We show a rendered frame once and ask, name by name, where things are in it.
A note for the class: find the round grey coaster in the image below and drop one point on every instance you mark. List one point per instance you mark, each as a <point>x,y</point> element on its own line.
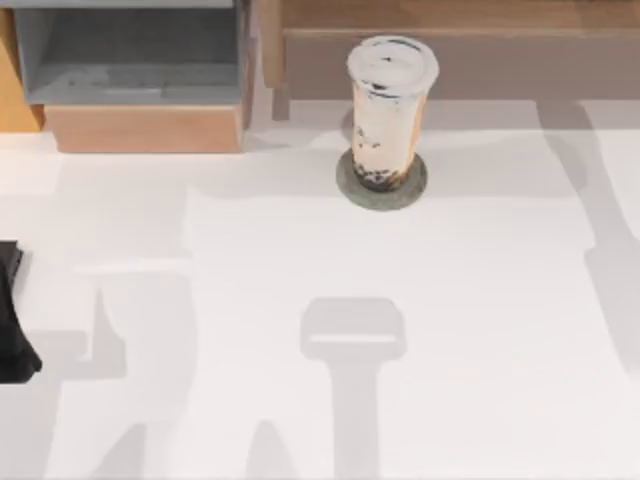
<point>415,186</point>

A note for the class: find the bubble tea cup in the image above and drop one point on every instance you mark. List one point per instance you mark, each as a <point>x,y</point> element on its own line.
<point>385,115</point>

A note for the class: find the pale wooden drawer front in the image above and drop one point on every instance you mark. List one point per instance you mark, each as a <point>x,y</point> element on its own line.
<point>145,129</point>

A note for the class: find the wooden open shelf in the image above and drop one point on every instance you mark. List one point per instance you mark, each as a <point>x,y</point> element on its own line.
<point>465,60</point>

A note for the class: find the pulled-out wooden drawer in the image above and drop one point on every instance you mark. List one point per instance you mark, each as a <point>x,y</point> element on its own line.
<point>135,55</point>

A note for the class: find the wooden cupboard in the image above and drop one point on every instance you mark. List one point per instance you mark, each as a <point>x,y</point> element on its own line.
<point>10,85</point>

